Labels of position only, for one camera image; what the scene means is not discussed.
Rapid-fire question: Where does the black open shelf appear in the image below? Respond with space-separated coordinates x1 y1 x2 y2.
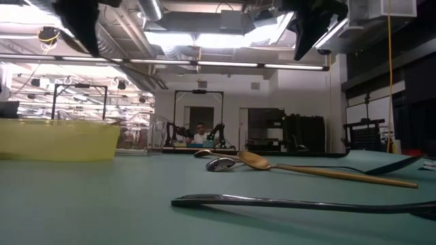
247 108 286 153

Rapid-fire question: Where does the long ceiling light bar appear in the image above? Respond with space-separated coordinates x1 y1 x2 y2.
0 53 330 72

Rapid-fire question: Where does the person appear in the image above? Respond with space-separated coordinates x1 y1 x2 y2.
191 122 211 146

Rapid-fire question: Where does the grey ceiling box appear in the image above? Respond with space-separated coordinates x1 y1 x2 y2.
219 9 246 34

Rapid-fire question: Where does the gold spoon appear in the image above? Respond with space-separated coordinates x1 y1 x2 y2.
193 148 241 161

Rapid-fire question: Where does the black cabinet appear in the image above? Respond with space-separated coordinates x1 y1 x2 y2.
284 114 326 154

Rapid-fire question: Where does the red object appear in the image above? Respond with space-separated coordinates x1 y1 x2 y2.
401 148 425 158

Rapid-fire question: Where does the yellow plastic bin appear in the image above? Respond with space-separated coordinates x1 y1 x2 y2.
0 118 121 162

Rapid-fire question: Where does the black mesh cart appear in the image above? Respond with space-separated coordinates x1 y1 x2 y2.
343 118 386 153

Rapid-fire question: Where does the long wooden spoon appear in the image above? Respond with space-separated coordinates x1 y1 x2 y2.
237 150 419 190

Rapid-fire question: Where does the clear plastic bin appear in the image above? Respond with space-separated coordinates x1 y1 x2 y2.
114 112 170 157

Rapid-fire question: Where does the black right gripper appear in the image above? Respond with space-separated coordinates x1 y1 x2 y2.
282 0 349 61

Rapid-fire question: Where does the round silver ventilation duct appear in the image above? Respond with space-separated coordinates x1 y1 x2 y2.
136 0 165 23

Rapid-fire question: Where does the dark door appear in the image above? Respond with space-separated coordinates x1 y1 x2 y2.
188 106 215 146

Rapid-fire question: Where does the dark monitor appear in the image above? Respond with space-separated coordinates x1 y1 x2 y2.
0 101 20 120

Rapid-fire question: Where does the background work table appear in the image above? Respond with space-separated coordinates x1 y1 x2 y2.
161 146 237 154

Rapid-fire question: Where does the white wall board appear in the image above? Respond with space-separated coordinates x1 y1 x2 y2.
345 96 393 137

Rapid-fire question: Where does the black ceiling cable reel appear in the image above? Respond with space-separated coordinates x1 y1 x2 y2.
37 26 62 47

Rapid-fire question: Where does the green table mat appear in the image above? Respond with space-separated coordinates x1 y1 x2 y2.
0 149 436 245

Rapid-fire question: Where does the black gantry frame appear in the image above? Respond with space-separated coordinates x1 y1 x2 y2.
172 89 225 150
52 83 109 120

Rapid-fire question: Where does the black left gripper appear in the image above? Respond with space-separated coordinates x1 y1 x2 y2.
52 0 103 57

